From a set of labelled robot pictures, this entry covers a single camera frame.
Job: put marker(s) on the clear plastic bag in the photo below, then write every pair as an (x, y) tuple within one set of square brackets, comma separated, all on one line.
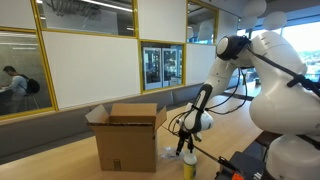
[(168, 153)]

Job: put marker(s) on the grey bench sofa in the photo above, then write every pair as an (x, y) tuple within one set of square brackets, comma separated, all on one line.
[(34, 135)]

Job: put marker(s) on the orange black tool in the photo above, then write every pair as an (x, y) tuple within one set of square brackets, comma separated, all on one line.
[(240, 168)]

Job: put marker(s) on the person with backpack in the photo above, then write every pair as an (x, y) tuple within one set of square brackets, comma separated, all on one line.
[(21, 86)]

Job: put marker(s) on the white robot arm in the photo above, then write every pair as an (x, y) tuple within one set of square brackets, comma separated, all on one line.
[(288, 103)]

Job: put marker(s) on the brown cardboard box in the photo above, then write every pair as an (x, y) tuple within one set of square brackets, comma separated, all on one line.
[(127, 136)]

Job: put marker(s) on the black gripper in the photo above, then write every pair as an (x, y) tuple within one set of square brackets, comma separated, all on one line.
[(183, 136)]

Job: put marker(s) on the white yellow spray bottle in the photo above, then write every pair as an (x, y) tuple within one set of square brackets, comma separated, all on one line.
[(190, 162)]

